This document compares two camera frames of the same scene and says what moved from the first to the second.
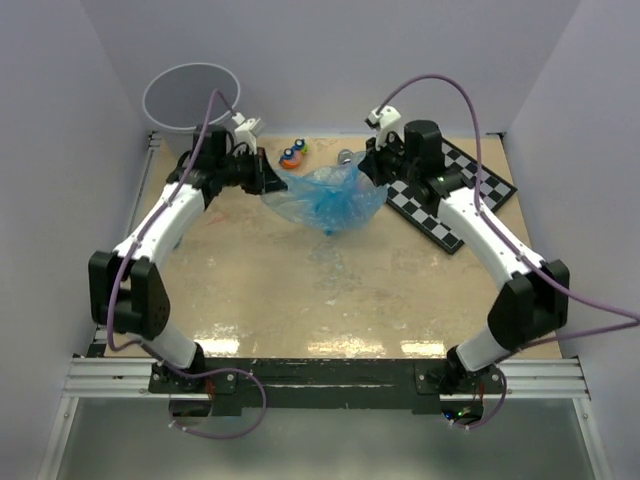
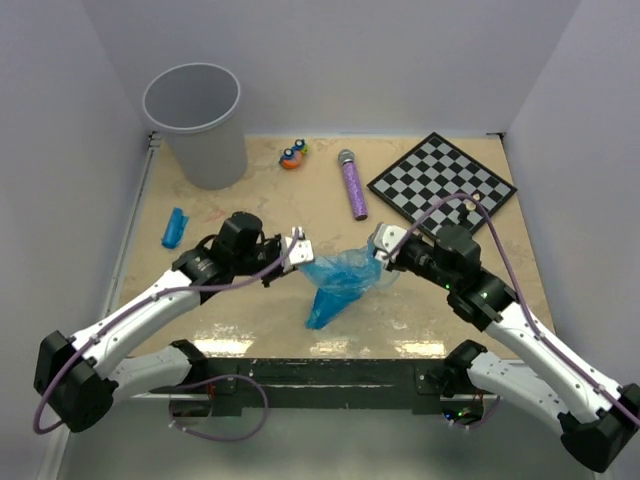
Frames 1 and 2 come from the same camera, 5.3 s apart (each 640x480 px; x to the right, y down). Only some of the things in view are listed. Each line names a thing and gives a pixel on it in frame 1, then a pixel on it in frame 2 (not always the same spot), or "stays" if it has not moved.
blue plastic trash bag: (331, 198) → (340, 277)
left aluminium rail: (98, 345) stays
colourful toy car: (291, 156) stays
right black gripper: (373, 161) → (396, 263)
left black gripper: (261, 169) → (279, 271)
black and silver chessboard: (432, 218) stays
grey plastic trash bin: (177, 97) stays
